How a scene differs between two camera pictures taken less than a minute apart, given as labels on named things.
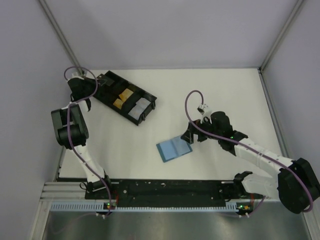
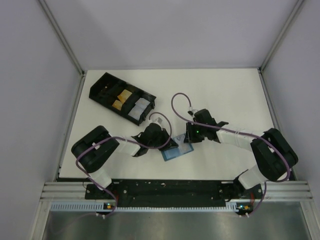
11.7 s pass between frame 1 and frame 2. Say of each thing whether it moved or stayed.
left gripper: moved
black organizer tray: stayed
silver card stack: stayed
